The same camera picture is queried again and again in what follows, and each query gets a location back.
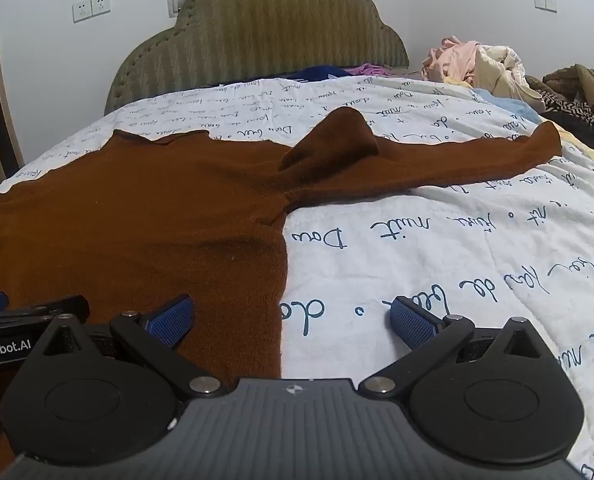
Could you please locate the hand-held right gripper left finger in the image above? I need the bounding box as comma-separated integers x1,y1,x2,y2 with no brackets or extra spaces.
41,295,227,400

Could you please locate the pink cloth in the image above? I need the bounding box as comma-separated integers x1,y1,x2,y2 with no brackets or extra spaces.
422,36,484,84

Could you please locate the cream cloth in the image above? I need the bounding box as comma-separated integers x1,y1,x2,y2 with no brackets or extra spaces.
469,45,546,112

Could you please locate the yellow sheet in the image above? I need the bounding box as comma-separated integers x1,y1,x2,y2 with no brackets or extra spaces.
557,127,594,178

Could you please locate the black white zigzag cloth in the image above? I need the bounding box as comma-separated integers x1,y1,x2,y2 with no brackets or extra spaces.
527,77,594,132

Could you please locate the light blue sheet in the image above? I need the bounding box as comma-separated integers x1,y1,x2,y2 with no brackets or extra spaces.
472,87,542,122

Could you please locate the brown knit sweater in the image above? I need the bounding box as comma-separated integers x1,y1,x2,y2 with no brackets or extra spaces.
0,106,562,467

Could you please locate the olive green padded headboard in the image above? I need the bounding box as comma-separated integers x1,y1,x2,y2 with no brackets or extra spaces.
104,0,410,116

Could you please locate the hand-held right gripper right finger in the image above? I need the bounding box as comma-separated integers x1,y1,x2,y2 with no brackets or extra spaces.
359,296,545,400

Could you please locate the dark blue cloth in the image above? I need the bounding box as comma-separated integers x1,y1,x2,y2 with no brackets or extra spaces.
292,64,352,82

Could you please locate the purple cloth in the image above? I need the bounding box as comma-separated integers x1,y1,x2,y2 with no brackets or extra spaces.
344,62,394,77

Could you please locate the white script printed blanket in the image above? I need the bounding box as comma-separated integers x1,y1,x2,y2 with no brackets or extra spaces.
0,76,594,480

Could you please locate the pile of clothes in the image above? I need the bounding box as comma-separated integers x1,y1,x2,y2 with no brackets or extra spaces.
542,63,594,131

